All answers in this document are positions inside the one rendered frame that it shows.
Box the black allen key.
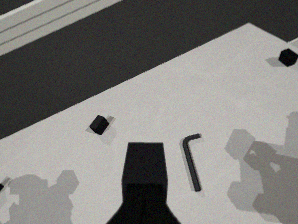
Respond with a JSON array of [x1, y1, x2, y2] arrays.
[[183, 133, 201, 192]]

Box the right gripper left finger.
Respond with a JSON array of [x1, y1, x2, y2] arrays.
[[106, 184, 145, 224]]

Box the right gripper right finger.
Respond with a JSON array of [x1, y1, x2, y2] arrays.
[[144, 184, 181, 224]]

